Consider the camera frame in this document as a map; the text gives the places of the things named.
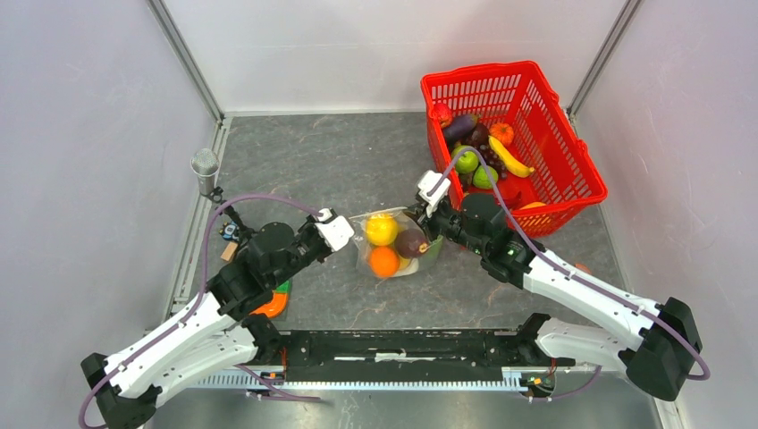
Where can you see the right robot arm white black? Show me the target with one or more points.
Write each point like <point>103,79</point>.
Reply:
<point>655,344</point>

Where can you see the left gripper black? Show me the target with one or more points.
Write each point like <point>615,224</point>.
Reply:
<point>309,224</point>

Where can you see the purple eggplant top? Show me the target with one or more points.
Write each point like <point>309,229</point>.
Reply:
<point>459,127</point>

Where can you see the green apple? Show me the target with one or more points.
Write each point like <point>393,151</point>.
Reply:
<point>467,162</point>

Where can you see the red apple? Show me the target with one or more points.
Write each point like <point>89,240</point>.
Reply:
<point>441,114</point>

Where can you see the orange tangerine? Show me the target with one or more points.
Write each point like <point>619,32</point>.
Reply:
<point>384,262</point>

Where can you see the grey microphone on stand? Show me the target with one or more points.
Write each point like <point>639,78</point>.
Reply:
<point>206,165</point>

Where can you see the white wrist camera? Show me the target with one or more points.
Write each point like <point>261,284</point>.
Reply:
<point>336,230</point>
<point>432,187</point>

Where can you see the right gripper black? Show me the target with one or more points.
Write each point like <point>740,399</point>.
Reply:
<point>426,222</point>

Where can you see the yellow lemon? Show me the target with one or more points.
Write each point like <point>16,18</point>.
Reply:
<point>381,229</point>

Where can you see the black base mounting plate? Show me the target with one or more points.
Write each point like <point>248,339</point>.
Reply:
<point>404,356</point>

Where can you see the green small block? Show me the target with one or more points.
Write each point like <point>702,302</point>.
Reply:
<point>284,288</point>

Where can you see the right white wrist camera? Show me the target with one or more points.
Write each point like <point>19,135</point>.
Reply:
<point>432,187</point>

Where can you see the yellow banana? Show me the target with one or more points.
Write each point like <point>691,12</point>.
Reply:
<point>512,164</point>

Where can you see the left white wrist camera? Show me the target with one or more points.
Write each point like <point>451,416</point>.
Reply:
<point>336,230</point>

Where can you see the clear dotted zip top bag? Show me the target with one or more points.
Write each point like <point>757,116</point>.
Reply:
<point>363,247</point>

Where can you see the small orange object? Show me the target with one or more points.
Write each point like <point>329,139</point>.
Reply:
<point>583,268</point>

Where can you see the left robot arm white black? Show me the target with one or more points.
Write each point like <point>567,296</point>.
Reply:
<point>217,329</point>

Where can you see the orange letter e toy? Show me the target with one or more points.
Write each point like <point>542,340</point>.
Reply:
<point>275,306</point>

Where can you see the dark red plum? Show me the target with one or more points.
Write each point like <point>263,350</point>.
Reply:
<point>411,243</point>

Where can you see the dark purple grape bunch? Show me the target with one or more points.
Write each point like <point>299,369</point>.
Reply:
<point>493,160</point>

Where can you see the yellow orange mango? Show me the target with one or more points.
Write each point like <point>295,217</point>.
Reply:
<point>532,205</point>

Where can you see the red plastic basket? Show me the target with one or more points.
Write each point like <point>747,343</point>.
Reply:
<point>518,93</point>

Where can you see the orange pumpkin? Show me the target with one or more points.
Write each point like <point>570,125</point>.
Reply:
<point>502,131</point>

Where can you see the green wrinkled cabbage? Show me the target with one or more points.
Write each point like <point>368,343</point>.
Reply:
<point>485,177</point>

